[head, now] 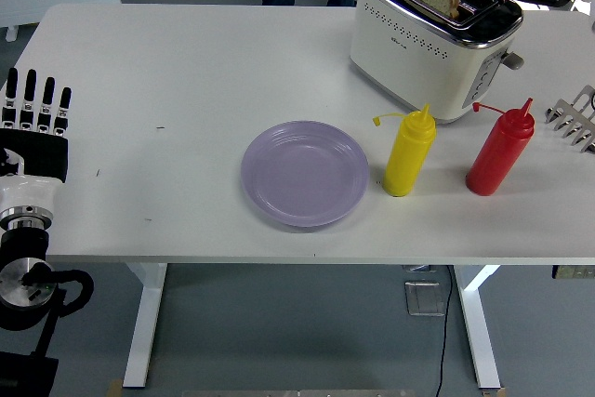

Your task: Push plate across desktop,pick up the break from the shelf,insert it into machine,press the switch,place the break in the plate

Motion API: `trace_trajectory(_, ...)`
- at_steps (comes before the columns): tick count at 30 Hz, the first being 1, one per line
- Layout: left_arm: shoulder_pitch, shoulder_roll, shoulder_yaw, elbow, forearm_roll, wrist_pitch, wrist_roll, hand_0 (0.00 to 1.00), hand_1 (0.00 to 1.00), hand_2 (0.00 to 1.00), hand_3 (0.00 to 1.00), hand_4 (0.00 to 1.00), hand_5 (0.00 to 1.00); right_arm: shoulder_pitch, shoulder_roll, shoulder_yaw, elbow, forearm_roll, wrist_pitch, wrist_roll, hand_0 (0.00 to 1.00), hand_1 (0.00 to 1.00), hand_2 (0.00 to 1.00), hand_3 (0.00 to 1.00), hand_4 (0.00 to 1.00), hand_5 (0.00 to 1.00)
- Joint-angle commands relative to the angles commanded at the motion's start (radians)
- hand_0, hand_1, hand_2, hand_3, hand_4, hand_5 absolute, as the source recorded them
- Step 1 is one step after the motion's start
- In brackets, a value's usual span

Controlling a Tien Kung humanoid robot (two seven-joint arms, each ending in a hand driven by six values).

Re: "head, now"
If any thin black floor cable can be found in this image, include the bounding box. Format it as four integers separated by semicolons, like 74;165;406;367
434;265;455;397

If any yellow squeeze bottle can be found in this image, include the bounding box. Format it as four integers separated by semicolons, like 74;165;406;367
371;102;438;198

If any purple round plate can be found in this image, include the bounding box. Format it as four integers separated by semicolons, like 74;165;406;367
240;120;372;230

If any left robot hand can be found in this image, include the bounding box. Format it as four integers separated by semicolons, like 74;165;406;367
0;66;73;215

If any white table leg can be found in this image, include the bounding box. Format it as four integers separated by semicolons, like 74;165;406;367
454;264;503;390
121;262;168;389

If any metal toast rack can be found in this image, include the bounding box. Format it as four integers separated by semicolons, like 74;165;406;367
545;85;595;154

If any white and chrome toaster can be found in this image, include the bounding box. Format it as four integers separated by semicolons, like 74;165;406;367
349;0;525;127

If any metal floor socket plate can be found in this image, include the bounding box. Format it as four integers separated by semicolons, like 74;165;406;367
403;280;446;318

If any red squeeze bottle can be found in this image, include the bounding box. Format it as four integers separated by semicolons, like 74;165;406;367
465;97;536;197

